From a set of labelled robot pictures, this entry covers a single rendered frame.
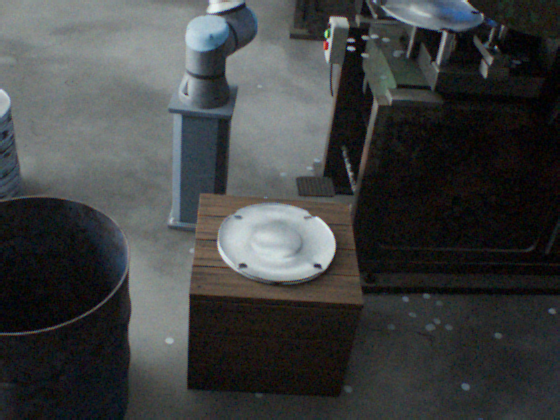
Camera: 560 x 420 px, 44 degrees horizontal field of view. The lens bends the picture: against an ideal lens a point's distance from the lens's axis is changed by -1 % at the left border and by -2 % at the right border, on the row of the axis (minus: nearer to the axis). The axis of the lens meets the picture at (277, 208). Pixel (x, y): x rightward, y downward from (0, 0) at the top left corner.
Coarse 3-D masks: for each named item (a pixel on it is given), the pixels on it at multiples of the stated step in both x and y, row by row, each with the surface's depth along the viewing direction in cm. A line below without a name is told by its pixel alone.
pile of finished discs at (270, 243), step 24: (240, 216) 181; (264, 216) 181; (288, 216) 182; (312, 216) 182; (240, 240) 172; (264, 240) 172; (288, 240) 173; (312, 240) 175; (240, 264) 167; (264, 264) 166; (288, 264) 167; (312, 264) 168
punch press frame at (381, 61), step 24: (384, 24) 215; (384, 48) 201; (528, 48) 213; (552, 48) 184; (384, 72) 197; (408, 72) 191; (552, 72) 186; (456, 96) 188; (480, 96) 189; (504, 96) 189; (552, 96) 192
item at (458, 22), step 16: (400, 0) 195; (416, 0) 195; (432, 0) 196; (448, 0) 199; (464, 0) 200; (400, 16) 186; (416, 16) 187; (432, 16) 187; (448, 16) 189; (464, 16) 191; (480, 16) 192
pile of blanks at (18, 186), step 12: (0, 120) 206; (12, 120) 218; (0, 132) 208; (12, 132) 215; (0, 144) 210; (12, 144) 219; (0, 156) 212; (12, 156) 218; (0, 168) 214; (12, 168) 220; (0, 180) 216; (12, 180) 221; (0, 192) 218; (12, 192) 223
